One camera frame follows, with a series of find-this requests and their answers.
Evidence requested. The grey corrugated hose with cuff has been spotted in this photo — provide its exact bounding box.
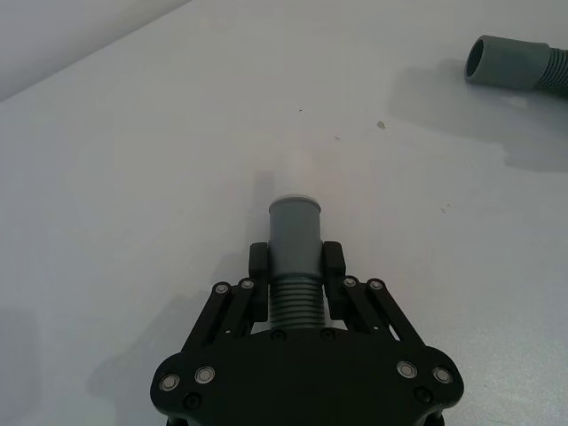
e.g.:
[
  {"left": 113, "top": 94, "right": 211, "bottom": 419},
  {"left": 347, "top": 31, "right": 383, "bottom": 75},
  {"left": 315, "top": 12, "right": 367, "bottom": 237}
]
[
  {"left": 267, "top": 194, "right": 328, "bottom": 332},
  {"left": 465, "top": 35, "right": 568, "bottom": 97}
]

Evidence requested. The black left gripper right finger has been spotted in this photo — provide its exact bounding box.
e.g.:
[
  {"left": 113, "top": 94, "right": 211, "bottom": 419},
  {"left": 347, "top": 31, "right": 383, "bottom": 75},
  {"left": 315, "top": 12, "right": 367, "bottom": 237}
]
[{"left": 321, "top": 241, "right": 403, "bottom": 345}]

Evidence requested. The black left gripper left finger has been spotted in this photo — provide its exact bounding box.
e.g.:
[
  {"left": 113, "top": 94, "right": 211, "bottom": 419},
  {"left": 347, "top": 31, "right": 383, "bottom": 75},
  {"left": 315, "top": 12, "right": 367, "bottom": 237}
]
[{"left": 200, "top": 241, "right": 271, "bottom": 348}]

